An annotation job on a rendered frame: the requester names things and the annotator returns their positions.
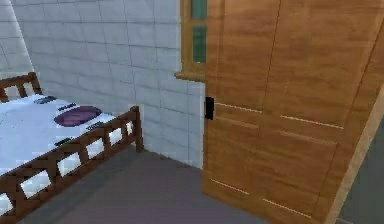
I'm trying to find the wooden framed window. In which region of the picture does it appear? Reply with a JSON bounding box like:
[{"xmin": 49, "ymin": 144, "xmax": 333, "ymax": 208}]
[{"xmin": 174, "ymin": 0, "xmax": 208, "ymax": 83}]

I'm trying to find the brown wooden room door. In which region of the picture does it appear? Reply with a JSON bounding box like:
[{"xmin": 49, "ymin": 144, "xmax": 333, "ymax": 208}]
[{"xmin": 201, "ymin": 0, "xmax": 384, "ymax": 224}]

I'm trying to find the dark flat remote control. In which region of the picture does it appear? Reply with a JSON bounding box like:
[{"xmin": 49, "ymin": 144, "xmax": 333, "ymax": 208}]
[
  {"xmin": 33, "ymin": 95, "xmax": 58, "ymax": 105},
  {"xmin": 57, "ymin": 103, "xmax": 78, "ymax": 112},
  {"xmin": 53, "ymin": 137, "xmax": 73, "ymax": 148},
  {"xmin": 85, "ymin": 121, "xmax": 106, "ymax": 131}
]

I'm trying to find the purple oval cushion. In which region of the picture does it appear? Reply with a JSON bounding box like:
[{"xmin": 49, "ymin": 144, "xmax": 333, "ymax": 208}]
[{"xmin": 53, "ymin": 105, "xmax": 103, "ymax": 128}]

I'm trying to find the brown wooden bed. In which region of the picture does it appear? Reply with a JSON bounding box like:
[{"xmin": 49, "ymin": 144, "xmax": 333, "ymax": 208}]
[{"xmin": 0, "ymin": 71, "xmax": 145, "ymax": 224}]

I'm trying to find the black door handle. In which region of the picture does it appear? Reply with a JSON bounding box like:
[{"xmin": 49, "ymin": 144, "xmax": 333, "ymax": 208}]
[{"xmin": 204, "ymin": 96, "xmax": 215, "ymax": 121}]

